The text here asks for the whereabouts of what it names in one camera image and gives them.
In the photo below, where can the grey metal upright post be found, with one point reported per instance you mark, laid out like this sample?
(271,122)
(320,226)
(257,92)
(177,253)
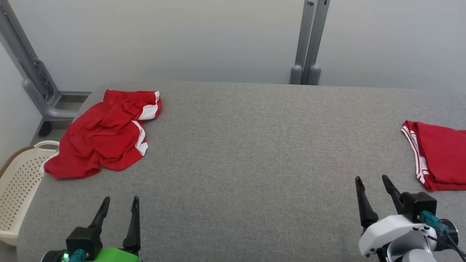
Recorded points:
(315,72)
(296,72)

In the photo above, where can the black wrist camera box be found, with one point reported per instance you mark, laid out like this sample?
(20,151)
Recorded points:
(83,240)
(418,205)

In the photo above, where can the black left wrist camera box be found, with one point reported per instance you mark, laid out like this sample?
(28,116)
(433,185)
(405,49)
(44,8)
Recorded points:
(83,240)

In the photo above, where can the grey slanted metal frame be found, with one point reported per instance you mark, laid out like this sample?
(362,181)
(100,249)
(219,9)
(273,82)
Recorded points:
(36,91)

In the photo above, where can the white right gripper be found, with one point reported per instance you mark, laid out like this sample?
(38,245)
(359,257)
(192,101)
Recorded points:
(386,229)

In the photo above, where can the red t-shirt with white sleeves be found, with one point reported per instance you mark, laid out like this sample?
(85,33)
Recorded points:
(444,153)

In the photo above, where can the red shorts with white stripes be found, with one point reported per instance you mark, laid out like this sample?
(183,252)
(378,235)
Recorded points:
(102,142)

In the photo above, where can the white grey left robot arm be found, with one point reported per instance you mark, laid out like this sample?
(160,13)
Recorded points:
(52,256)

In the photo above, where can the beige perforated laundry basket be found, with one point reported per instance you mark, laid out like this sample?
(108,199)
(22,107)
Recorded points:
(18,189)

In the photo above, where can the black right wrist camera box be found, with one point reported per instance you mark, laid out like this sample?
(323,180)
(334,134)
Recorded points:
(418,205)

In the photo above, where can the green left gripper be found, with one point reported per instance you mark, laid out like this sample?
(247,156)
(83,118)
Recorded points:
(116,255)

